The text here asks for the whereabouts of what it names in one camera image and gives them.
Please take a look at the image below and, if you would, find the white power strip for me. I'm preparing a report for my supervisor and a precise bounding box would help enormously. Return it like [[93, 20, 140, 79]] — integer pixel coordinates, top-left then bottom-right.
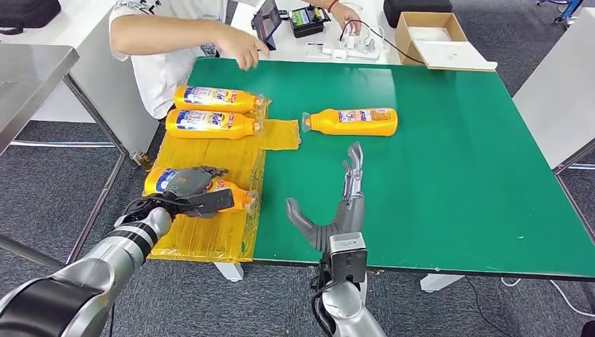
[[321, 33, 381, 60]]

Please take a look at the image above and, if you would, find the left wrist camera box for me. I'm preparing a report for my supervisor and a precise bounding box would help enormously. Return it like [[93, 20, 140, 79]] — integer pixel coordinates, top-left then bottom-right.
[[182, 188, 236, 218]]

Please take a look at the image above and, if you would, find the black hard case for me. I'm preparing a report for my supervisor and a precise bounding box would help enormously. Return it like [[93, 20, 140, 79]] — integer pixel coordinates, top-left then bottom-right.
[[382, 0, 453, 28]]

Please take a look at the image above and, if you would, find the white table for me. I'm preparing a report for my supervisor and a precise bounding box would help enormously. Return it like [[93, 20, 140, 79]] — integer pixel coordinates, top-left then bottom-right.
[[512, 6, 595, 176], [0, 0, 159, 157]]

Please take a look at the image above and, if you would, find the white desk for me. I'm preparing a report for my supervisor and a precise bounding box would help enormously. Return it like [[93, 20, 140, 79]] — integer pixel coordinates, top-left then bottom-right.
[[227, 0, 406, 65]]

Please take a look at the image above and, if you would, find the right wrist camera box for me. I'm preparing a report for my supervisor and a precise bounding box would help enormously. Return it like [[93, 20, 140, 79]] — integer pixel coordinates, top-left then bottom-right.
[[328, 232, 368, 284]]

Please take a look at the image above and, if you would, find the white table foot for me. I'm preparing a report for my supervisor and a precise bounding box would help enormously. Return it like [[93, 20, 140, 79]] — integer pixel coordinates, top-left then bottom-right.
[[213, 263, 244, 284], [419, 273, 466, 293]]

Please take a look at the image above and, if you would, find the black green electronic device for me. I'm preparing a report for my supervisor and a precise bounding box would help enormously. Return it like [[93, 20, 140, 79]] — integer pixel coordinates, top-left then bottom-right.
[[288, 4, 332, 39]]

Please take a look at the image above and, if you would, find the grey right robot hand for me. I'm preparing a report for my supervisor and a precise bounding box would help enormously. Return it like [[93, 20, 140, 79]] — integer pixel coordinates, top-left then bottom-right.
[[285, 141, 366, 253]]

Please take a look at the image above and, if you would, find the steel table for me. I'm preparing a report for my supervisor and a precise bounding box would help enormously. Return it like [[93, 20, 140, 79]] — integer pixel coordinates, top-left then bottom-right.
[[0, 44, 128, 271]]

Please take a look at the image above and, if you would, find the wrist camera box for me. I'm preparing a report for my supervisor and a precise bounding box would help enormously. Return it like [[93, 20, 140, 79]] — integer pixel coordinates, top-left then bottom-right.
[[182, 188, 236, 218], [328, 232, 368, 284]]

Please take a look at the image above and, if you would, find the orange bottle clear cap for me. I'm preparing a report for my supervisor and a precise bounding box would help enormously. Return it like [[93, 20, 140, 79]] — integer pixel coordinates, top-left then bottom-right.
[[165, 109, 266, 140], [173, 85, 266, 115], [301, 107, 399, 138], [142, 167, 259, 215]]

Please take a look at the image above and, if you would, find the person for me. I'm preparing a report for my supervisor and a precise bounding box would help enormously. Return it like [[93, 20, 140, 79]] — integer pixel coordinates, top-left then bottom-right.
[[109, 0, 363, 121]]

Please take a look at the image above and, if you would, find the black floor cable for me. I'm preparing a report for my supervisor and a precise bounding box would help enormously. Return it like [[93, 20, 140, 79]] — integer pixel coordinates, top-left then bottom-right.
[[464, 277, 554, 337]]

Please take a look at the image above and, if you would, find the open cardboard box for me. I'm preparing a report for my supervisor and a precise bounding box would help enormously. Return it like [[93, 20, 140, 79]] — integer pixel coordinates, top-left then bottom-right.
[[394, 11, 498, 72]]

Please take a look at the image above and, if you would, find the blue metal frame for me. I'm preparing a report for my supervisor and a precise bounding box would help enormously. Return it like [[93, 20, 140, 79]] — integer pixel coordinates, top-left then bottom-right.
[[537, 0, 583, 24]]

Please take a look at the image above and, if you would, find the black desk cable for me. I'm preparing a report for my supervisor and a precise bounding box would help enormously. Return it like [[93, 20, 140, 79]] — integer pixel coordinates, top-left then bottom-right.
[[339, 19, 426, 65]]

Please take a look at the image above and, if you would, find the black tablet on stand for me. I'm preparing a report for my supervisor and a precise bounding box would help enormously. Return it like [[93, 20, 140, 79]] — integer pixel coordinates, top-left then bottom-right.
[[250, 0, 283, 51]]

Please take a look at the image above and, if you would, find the white floor cable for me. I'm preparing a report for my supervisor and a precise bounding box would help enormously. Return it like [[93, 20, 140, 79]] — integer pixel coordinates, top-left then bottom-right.
[[500, 277, 595, 318]]

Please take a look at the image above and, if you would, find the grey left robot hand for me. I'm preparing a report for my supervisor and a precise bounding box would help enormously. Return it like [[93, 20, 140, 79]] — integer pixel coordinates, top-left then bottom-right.
[[162, 166, 230, 201]]

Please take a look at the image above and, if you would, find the black bag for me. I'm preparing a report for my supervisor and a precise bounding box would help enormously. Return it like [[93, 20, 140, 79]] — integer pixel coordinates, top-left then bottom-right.
[[0, 0, 62, 35]]

